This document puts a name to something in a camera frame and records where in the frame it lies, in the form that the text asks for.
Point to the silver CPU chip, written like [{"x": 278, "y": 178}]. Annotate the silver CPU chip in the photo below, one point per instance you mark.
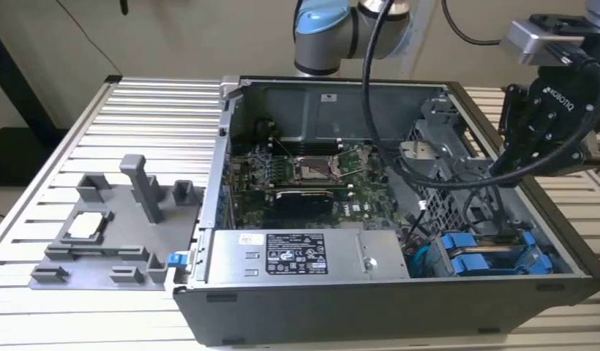
[{"x": 84, "y": 223}]

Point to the CPU socket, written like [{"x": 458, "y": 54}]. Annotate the CPU socket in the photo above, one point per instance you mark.
[{"x": 312, "y": 171}]

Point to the black open PC case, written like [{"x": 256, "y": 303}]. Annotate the black open PC case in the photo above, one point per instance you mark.
[{"x": 328, "y": 314}]

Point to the black case fan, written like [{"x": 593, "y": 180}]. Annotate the black case fan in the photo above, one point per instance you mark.
[{"x": 263, "y": 129}]

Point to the green motherboard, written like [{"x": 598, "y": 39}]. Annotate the green motherboard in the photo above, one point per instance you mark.
[{"x": 367, "y": 199}]

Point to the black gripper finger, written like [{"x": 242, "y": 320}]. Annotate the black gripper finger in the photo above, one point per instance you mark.
[
  {"x": 511, "y": 120},
  {"x": 549, "y": 157}
]

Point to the perforated metal drive cage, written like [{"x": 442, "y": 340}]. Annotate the perforated metal drive cage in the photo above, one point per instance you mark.
[{"x": 431, "y": 199}]

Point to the black RAM slots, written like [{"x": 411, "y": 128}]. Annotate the black RAM slots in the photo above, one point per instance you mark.
[{"x": 310, "y": 146}]

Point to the grey plastic parts rack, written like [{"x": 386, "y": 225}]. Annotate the grey plastic parts rack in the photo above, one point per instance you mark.
[{"x": 128, "y": 252}]

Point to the black graphics card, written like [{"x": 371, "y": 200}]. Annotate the black graphics card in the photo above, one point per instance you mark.
[{"x": 302, "y": 203}]

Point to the blue case latch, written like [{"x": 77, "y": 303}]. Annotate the blue case latch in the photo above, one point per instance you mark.
[{"x": 175, "y": 260}]

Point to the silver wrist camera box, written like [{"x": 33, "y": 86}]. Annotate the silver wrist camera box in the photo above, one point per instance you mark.
[{"x": 529, "y": 40}]

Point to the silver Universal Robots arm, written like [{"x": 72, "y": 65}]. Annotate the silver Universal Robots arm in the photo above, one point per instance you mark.
[{"x": 319, "y": 47}]

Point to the silver power supply unit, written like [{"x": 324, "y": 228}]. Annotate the silver power supply unit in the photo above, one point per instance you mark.
[{"x": 231, "y": 256}]

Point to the black furniture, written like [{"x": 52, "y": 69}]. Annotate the black furniture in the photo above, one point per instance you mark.
[{"x": 21, "y": 157}]

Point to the thin metal locking lever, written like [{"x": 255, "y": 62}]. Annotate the thin metal locking lever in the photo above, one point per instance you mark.
[{"x": 282, "y": 147}]

